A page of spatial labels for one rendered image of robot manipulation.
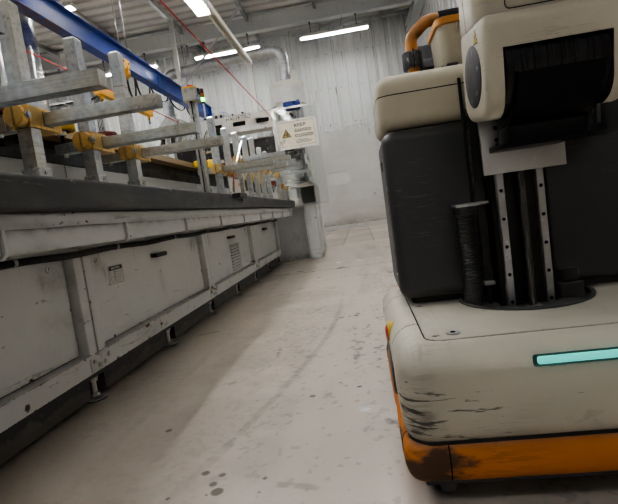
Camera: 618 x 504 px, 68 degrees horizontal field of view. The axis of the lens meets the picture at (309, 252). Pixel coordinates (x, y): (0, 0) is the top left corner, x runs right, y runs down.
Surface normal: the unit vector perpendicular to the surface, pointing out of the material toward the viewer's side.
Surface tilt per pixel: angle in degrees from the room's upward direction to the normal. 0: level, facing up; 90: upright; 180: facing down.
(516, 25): 98
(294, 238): 90
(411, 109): 90
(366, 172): 90
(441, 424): 90
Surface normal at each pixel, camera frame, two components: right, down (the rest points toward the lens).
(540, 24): -0.09, 0.24
